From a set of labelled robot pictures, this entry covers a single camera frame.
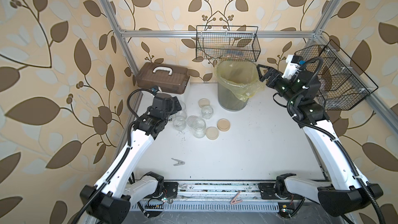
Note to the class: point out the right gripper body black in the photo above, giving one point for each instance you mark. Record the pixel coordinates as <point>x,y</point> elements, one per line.
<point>282,86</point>

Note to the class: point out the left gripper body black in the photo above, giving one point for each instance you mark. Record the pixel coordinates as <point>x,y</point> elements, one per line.
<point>171,109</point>

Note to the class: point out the jar with beige lid back-right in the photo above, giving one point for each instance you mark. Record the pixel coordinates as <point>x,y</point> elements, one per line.
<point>179,123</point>

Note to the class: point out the beige jar lid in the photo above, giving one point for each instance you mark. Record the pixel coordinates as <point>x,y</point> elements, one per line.
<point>223,125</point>
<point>212,133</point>
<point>203,102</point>

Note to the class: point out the jar with beige lid front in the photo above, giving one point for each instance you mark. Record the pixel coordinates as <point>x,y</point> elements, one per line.
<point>198,128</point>

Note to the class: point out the jar with beige lid back-left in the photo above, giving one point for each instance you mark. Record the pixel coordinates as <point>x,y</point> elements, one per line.
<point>207,112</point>

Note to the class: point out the patterned white jar lid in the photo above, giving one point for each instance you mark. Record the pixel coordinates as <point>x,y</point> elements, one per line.
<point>191,120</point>

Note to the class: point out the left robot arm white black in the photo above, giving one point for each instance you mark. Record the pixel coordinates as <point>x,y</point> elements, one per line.
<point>111,198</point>

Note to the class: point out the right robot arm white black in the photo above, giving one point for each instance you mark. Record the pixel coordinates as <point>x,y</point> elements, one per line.
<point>348,190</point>

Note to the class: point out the yellow trash bag liner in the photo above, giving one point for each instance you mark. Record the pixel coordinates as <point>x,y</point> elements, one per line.
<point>239,77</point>

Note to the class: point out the brown lidded storage box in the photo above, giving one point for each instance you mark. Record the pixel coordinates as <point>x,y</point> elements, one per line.
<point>170,78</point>

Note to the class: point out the mesh trash bin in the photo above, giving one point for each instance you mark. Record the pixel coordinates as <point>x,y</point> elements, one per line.
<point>231,99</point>

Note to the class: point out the grey clip on table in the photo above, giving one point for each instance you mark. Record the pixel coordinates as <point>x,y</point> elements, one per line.
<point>178,162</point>

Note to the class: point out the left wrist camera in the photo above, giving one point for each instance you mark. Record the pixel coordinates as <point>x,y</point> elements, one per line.
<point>155,90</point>

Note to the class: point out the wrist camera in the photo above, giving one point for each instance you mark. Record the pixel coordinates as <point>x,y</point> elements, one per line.
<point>155,90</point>
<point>292,69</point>

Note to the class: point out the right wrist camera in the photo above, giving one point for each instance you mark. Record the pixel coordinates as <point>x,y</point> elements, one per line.
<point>292,69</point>

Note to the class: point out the back wire basket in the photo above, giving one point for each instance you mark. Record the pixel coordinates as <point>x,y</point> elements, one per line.
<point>227,43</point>

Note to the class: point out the wire basket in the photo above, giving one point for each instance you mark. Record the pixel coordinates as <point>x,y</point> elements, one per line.
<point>344,82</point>
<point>227,43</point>

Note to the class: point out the right wire basket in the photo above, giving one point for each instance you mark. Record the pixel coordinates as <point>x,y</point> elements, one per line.
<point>344,82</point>

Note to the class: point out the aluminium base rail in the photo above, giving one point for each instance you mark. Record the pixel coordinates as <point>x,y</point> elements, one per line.
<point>257,196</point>

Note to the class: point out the pink clip on rail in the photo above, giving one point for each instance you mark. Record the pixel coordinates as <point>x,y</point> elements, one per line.
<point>236,199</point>

